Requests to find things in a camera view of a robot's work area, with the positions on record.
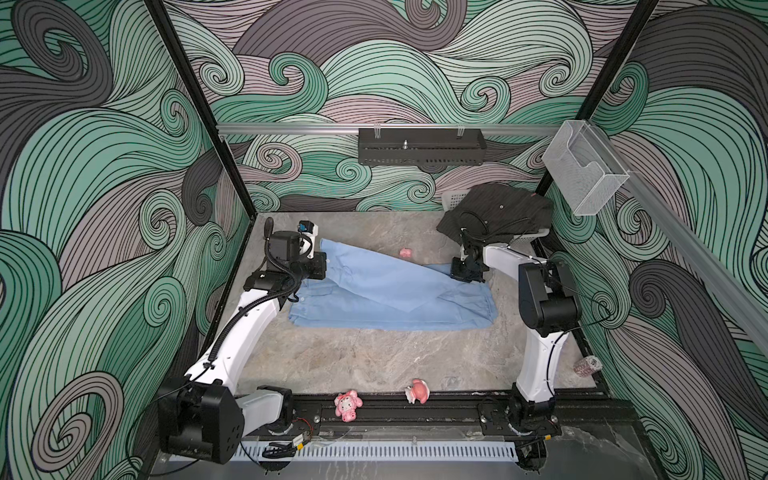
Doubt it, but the light blue long sleeve shirt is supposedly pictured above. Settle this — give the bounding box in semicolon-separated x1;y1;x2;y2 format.
289;239;498;331

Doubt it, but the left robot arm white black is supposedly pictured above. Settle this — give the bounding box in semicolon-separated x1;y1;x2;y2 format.
155;219;327;464

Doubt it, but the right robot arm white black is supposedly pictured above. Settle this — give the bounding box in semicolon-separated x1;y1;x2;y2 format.
450;228;580;439

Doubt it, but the dark grey striped shirt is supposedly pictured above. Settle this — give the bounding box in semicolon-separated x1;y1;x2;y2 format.
436;183;554;243

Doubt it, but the pink white plush toy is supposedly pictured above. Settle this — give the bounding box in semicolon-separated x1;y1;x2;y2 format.
404;378;430;405

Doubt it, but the pink plush pig toy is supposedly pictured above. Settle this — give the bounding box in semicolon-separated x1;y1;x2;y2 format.
334;390;364;423

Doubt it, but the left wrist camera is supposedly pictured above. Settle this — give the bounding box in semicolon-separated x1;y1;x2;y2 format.
264;217;318;263

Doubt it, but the left black frame post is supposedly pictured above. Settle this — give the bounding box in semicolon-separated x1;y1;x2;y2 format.
144;0;257;223

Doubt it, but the horizontal aluminium rail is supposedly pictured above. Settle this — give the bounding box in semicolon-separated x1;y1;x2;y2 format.
216;122;560;136

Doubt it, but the clear plastic wall bin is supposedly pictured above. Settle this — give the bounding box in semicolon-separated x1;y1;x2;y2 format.
542;120;629;217

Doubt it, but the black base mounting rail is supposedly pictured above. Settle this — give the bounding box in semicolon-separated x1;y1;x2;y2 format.
161;392;637;438

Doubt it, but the white slotted cable duct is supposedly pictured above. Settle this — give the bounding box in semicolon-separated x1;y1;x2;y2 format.
231;441;518;463

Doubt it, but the right side aluminium rail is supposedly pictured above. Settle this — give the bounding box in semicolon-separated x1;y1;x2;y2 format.
601;131;767;352

